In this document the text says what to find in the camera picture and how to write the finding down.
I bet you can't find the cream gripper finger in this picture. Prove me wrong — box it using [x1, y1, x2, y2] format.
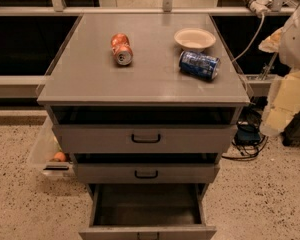
[258, 28, 282, 53]
[260, 70, 300, 137]

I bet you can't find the red coke can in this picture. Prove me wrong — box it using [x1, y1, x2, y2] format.
[111, 33, 133, 66]

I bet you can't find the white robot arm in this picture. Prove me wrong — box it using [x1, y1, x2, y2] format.
[260, 5, 300, 136]

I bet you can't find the blue pepsi can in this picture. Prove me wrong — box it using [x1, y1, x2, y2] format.
[179, 51, 220, 81]

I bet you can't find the grey drawer cabinet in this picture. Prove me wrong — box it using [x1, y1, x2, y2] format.
[36, 13, 251, 240]

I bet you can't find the grey middle drawer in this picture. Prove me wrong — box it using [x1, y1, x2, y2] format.
[75, 164, 220, 184]

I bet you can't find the grey open bottom drawer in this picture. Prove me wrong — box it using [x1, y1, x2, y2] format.
[79, 184, 216, 240]

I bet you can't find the grey top drawer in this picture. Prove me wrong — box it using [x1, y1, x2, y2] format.
[53, 125, 237, 153]

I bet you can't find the white power strip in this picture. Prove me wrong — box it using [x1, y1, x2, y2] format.
[243, 0, 270, 17]

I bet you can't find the blue electronics box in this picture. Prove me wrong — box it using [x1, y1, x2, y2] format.
[235, 125, 261, 146]

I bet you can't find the white paper bowl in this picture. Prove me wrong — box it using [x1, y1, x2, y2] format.
[174, 28, 216, 52]

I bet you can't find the orange fruit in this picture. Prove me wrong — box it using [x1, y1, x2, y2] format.
[53, 152, 67, 162]

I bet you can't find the clear plastic storage bin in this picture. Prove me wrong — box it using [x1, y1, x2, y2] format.
[27, 117, 74, 178]

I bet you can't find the white power cable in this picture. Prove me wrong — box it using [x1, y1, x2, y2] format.
[231, 11, 266, 64]

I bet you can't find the black cable bundle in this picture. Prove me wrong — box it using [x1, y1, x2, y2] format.
[221, 107, 269, 161]

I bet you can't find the black top drawer handle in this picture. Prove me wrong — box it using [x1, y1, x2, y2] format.
[131, 134, 161, 144]

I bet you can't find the black drawer handle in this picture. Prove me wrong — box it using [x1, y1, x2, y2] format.
[131, 134, 161, 144]
[134, 170, 159, 179]

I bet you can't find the black middle drawer handle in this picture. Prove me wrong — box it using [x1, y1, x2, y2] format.
[134, 170, 159, 179]

